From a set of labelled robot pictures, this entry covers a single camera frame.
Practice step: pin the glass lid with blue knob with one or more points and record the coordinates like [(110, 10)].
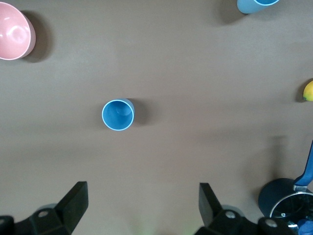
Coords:
[(291, 208)]

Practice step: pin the yellow lemon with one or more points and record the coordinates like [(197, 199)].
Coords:
[(309, 93)]

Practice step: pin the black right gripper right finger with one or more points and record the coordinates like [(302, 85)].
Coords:
[(227, 224)]

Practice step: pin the pink bowl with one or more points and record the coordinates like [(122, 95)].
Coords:
[(13, 34)]

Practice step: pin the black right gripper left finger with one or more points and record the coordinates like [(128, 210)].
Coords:
[(49, 220)]

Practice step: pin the blue plastic cup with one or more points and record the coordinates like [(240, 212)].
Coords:
[(117, 117), (244, 7)]

